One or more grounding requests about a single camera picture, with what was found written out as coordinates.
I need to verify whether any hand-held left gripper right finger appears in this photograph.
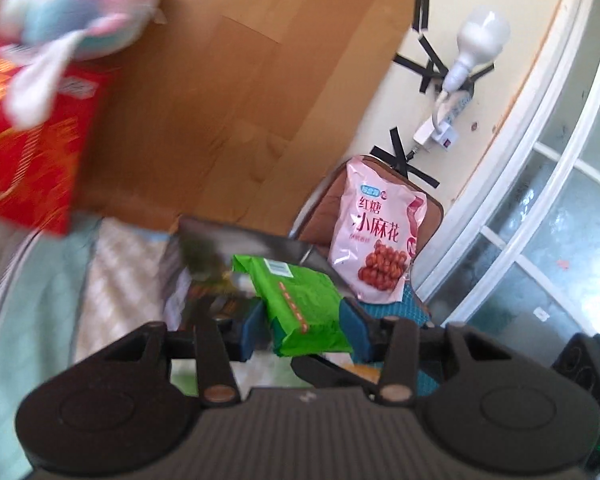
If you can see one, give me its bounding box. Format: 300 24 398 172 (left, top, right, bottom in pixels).
340 299 507 405

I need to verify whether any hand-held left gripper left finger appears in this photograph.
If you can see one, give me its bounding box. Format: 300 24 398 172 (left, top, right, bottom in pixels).
100 302 272 407

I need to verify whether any bright green snack packet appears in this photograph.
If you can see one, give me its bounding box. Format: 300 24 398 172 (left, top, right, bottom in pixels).
230 254 354 357

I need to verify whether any black cardboard box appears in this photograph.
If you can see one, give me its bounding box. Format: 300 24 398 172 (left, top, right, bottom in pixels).
162 215 327 332

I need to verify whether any teal cloth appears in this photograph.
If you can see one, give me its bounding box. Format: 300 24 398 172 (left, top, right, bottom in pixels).
350 280 442 397

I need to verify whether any large pink snack bag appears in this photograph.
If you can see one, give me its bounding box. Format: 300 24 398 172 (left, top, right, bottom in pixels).
327 157 428 304

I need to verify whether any patterned bed sheet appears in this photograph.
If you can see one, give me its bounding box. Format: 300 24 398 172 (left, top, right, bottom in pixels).
0 210 301 480

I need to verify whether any black tape strip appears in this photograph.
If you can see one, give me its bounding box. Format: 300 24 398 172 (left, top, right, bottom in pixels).
416 34 449 77
413 0 432 34
393 55 446 80
389 129 412 172
371 146 440 189

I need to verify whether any wooden headboard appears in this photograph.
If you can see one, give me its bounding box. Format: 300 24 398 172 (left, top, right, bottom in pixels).
70 0 419 262

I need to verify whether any red gift box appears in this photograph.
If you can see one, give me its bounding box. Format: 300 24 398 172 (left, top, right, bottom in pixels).
0 42 122 237

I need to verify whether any white light bulb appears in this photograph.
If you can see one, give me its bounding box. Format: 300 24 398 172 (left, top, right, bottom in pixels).
440 6 512 94

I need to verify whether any pastel plush toy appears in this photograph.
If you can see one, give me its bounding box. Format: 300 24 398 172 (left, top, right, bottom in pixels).
0 0 178 129

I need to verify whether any white window frame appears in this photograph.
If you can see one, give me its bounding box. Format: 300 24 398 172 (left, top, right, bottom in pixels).
420 0 600 342

